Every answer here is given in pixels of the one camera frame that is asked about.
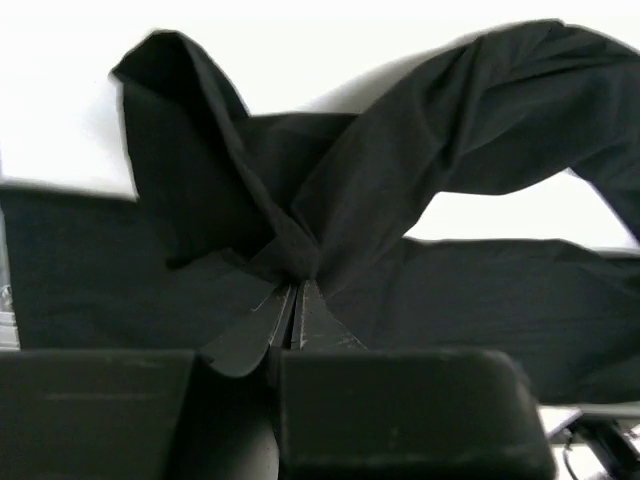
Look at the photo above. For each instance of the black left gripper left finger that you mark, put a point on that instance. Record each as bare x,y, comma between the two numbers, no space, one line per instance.
242,348

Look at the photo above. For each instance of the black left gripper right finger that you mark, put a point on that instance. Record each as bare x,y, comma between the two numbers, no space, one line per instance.
315,329

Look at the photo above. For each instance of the black trousers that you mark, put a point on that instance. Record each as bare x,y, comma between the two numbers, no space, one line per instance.
231,206

